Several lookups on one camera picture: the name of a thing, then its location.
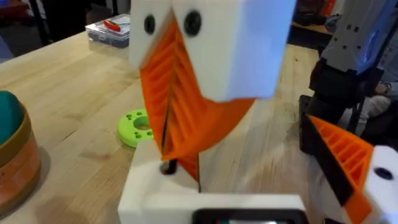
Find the finger of the white orange right gripper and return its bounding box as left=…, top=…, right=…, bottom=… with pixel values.
left=162, top=0, right=297, bottom=160
left=128, top=0, right=175, bottom=154

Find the person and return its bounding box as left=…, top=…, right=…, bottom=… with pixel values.
left=357, top=37, right=398, bottom=139

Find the orange toy tub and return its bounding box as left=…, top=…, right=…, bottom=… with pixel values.
left=0, top=90, right=42, bottom=216

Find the white orange left gripper right finger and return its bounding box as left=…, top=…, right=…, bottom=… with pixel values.
left=302, top=114, right=398, bottom=224

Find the green disc with holes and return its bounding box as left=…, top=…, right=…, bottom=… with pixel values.
left=116, top=108, right=155, bottom=149

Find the bare white left gripper left finger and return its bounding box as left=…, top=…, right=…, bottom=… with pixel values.
left=118, top=139, right=200, bottom=224

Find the clear plastic parts box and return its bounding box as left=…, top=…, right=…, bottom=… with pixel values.
left=85, top=13, right=131, bottom=49

